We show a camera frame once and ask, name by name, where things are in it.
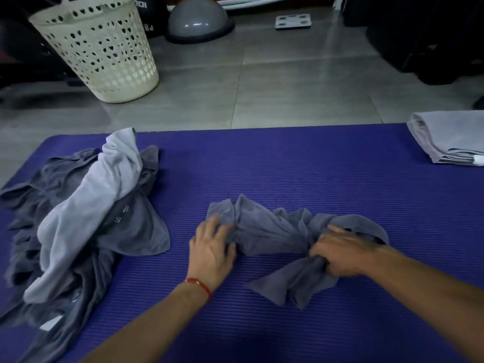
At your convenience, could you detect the black weight stack machine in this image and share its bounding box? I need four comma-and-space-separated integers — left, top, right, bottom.
342, 0, 484, 110

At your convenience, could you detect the dark grey printed towel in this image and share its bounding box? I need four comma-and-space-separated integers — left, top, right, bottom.
206, 194, 390, 311

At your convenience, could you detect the red string bracelet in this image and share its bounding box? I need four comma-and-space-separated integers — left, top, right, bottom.
184, 277, 212, 302

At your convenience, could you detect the white wall pipe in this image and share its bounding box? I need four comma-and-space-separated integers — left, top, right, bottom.
166, 0, 337, 11

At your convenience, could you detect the pile of dark grey towels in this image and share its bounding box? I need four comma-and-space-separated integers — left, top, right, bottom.
0, 144, 171, 363

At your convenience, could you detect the person's right hand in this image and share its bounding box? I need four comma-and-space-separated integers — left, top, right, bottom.
309, 224, 379, 278

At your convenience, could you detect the grey balance dome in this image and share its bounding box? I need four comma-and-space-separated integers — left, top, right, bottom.
165, 0, 236, 45

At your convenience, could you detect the black medicine ball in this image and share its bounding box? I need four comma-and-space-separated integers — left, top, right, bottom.
134, 0, 169, 38

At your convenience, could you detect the white perforated laundry basket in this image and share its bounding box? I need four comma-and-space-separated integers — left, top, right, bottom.
28, 0, 160, 104

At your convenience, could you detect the purple ribbed mat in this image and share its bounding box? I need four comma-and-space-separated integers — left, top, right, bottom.
0, 123, 484, 363

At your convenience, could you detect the maroon padded gym machine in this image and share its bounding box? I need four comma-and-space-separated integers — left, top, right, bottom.
0, 0, 86, 89

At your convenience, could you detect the person's left hand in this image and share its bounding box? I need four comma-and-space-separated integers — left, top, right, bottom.
185, 215, 238, 293

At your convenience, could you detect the white bathroom scale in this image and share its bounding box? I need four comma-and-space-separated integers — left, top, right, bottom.
275, 14, 312, 31

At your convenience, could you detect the person's right forearm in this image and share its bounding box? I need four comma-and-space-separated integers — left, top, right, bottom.
362, 245, 484, 361

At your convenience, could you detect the person's left forearm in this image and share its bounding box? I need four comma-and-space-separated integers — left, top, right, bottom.
81, 283, 211, 363

